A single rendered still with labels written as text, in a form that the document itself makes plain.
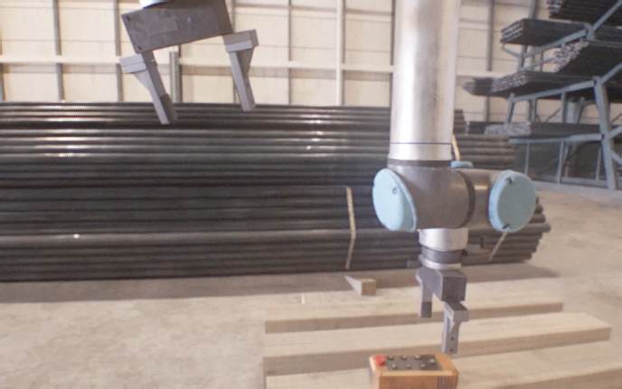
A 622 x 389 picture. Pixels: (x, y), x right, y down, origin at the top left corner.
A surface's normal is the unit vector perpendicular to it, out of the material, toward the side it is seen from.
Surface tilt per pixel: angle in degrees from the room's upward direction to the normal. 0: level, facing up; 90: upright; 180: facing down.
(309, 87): 90
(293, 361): 90
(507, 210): 90
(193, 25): 114
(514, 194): 90
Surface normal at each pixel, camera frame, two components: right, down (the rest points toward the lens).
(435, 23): -0.09, 0.16
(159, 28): -0.12, 0.51
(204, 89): 0.12, 0.13
